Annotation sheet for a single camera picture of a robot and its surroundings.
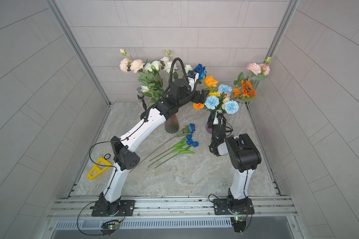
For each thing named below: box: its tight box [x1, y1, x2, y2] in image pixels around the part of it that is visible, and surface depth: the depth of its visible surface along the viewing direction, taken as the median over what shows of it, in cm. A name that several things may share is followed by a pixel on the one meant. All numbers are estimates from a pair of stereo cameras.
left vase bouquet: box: [119, 48, 193, 104], surface depth 81 cm
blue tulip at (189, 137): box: [149, 134, 193, 162], surface depth 96 cm
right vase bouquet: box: [192, 56, 272, 115], surface depth 77 cm
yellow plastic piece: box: [86, 156, 113, 181], surface depth 84 cm
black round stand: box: [136, 85, 148, 120], surface depth 96 cm
